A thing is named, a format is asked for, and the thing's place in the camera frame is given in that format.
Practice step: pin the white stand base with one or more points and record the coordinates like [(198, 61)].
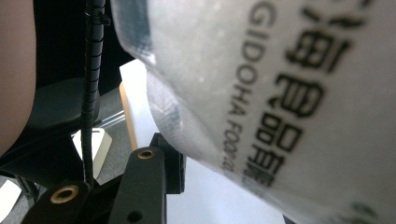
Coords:
[(7, 196), (101, 143)]

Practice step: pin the aluminium profile bar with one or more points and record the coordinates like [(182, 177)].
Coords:
[(113, 119)]

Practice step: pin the white plastic bag red print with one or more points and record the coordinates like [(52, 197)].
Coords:
[(202, 46)]

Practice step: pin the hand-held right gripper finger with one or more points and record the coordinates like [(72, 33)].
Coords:
[(143, 193)]

